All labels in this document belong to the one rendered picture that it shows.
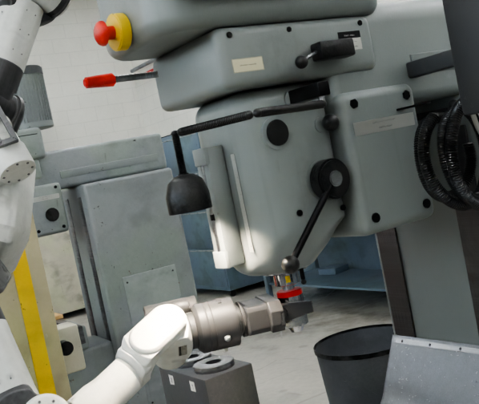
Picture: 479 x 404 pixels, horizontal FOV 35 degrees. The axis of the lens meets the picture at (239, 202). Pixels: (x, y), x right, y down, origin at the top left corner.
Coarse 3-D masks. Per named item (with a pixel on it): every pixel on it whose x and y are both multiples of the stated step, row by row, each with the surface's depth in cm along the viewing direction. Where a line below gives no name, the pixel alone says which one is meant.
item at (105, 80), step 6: (144, 72) 135; (150, 72) 135; (156, 72) 136; (84, 78) 129; (90, 78) 129; (96, 78) 129; (102, 78) 130; (108, 78) 130; (114, 78) 131; (120, 78) 132; (126, 78) 132; (132, 78) 133; (138, 78) 134; (144, 78) 135; (150, 78) 135; (84, 84) 129; (90, 84) 129; (96, 84) 129; (102, 84) 130; (108, 84) 130; (114, 84) 131
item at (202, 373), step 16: (192, 352) 175; (160, 368) 172; (192, 368) 166; (208, 368) 158; (224, 368) 159; (240, 368) 159; (176, 384) 167; (192, 384) 160; (208, 384) 155; (224, 384) 157; (240, 384) 159; (176, 400) 168; (192, 400) 161; (208, 400) 155; (224, 400) 157; (240, 400) 159; (256, 400) 161
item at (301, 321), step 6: (300, 294) 135; (282, 300) 135; (288, 300) 135; (294, 300) 135; (300, 300) 135; (300, 318) 135; (306, 318) 136; (288, 324) 135; (294, 324) 135; (300, 324) 135
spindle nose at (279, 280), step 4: (296, 272) 135; (276, 276) 135; (280, 276) 134; (284, 276) 134; (292, 276) 135; (296, 276) 135; (276, 280) 135; (280, 280) 135; (284, 280) 134; (292, 280) 135; (296, 280) 135; (276, 284) 135; (280, 284) 135; (284, 284) 134; (288, 284) 134; (292, 284) 134
